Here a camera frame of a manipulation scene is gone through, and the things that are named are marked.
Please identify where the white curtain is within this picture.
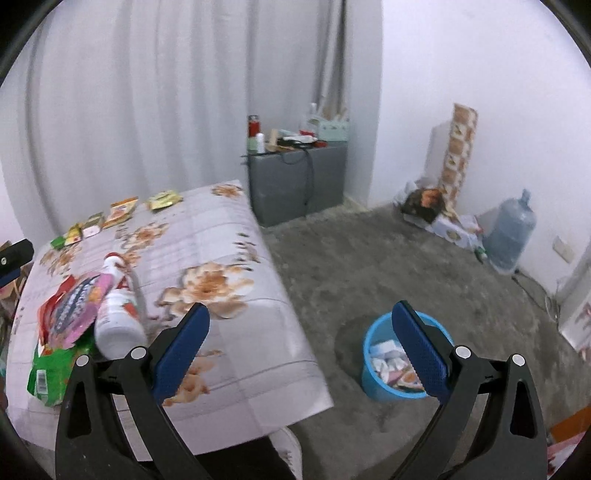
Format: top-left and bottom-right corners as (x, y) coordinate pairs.
(0, 0), (384, 232)

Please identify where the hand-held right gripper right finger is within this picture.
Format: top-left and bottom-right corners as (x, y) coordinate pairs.
(390, 300), (549, 480)

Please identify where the blue plastic waste basket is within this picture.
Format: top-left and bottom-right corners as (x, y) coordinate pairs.
(361, 312), (455, 402)

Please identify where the white plastic bag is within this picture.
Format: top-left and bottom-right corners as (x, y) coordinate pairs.
(394, 178), (432, 204)

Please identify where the mint plastic basket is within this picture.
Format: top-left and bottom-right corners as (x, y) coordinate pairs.
(318, 117), (351, 146)

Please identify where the white bottle pink label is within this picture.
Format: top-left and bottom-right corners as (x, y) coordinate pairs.
(93, 252), (149, 361)

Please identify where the patterned paper roll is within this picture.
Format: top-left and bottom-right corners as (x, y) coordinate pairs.
(438, 103), (478, 208)

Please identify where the black printed snack bag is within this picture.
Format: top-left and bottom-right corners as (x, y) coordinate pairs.
(401, 187), (446, 222)

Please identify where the black cable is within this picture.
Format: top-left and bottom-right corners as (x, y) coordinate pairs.
(277, 143), (317, 208)

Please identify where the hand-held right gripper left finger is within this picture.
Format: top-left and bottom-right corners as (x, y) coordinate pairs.
(54, 302), (211, 480)

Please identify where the orange snack packet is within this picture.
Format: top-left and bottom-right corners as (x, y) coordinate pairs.
(392, 368), (424, 394)

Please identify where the yellow green packet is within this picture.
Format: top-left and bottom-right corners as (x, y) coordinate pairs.
(148, 190), (183, 212)

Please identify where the wall socket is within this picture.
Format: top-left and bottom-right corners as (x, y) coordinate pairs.
(553, 236), (575, 264)

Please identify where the grey cabinet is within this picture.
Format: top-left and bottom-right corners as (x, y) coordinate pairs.
(247, 141), (349, 228)

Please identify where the floral grey tablecloth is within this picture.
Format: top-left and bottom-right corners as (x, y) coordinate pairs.
(7, 180), (335, 450)

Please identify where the person's dark trouser leg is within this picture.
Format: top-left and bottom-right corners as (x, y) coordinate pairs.
(198, 438), (296, 480)

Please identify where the blue water jug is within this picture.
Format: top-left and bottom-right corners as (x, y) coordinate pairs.
(482, 188), (537, 273)

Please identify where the person's white shoe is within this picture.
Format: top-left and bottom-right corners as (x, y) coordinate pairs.
(270, 427), (303, 480)

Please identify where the white appliance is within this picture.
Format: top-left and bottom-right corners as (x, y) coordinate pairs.
(556, 265), (591, 352)

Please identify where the green snack packet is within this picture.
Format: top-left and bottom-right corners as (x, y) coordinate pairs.
(27, 332), (95, 408)

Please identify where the pink snack packet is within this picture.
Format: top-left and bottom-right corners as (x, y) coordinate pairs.
(38, 272), (116, 352)

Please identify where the orange printed packet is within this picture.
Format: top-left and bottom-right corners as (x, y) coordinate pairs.
(102, 197), (139, 229)

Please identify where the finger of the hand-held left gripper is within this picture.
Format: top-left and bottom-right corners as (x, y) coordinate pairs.
(0, 239), (35, 287)

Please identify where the white power cable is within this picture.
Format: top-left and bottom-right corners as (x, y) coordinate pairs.
(545, 277), (561, 324)

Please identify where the orange cardboard box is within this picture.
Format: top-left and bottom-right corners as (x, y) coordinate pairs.
(549, 408), (591, 446)

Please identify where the clear plastic bag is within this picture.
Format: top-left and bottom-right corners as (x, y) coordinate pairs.
(300, 102), (324, 134)

